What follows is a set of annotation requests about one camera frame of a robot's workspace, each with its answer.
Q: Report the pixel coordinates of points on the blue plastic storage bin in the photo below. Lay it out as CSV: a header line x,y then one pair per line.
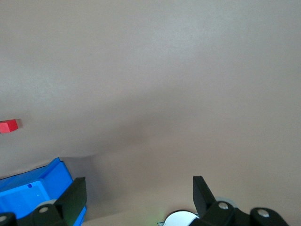
x,y
26,188

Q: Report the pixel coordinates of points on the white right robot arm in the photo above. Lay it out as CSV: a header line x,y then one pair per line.
x,y
181,219

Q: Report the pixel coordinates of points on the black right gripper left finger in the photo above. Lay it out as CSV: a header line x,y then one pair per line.
x,y
70,202

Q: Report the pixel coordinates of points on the red cube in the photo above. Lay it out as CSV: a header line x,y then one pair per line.
x,y
8,126

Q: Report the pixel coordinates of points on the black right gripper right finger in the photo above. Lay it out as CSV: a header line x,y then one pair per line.
x,y
204,202

